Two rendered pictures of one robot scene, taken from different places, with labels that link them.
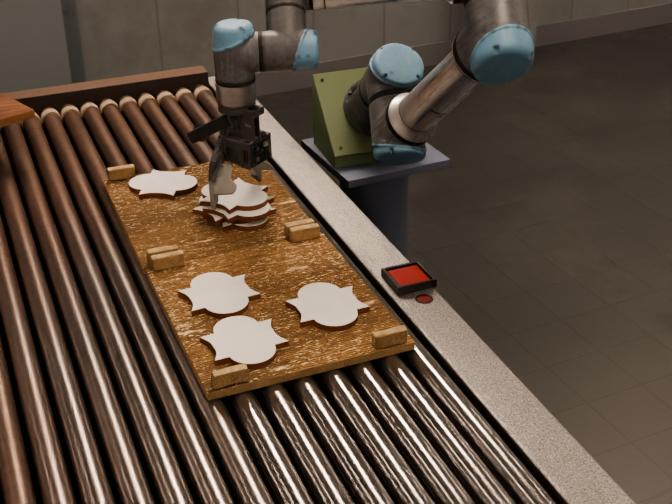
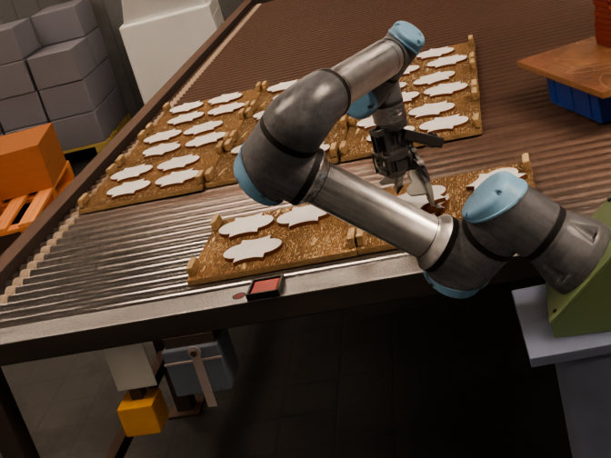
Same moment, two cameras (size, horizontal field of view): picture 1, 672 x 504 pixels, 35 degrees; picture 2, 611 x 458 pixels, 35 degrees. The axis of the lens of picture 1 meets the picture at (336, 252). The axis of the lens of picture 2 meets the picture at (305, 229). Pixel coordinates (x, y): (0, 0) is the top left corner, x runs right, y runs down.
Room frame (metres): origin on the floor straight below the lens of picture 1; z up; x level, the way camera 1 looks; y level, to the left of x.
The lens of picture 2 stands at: (2.88, -1.68, 1.82)
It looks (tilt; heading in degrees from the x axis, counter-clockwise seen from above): 22 degrees down; 125
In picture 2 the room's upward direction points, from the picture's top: 16 degrees counter-clockwise
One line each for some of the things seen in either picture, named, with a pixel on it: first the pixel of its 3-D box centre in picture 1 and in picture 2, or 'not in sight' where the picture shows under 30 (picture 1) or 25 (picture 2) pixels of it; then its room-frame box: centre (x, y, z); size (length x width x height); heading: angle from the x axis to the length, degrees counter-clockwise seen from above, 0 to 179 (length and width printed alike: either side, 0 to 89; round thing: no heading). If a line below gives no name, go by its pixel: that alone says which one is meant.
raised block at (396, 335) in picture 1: (389, 337); (192, 267); (1.41, -0.08, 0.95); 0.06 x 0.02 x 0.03; 112
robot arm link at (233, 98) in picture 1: (237, 92); (389, 113); (1.88, 0.18, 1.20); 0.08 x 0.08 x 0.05
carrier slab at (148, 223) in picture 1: (206, 208); (447, 205); (1.93, 0.26, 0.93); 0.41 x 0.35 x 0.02; 21
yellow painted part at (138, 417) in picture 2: not in sight; (133, 384); (1.29, -0.28, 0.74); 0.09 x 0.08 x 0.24; 21
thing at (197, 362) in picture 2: not in sight; (201, 363); (1.46, -0.21, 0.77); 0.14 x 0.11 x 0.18; 21
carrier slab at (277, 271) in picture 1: (272, 306); (281, 237); (1.54, 0.11, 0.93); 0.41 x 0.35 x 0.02; 22
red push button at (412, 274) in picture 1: (408, 278); (265, 288); (1.64, -0.13, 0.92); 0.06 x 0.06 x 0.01; 21
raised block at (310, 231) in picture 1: (304, 232); (352, 237); (1.77, 0.06, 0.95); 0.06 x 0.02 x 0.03; 112
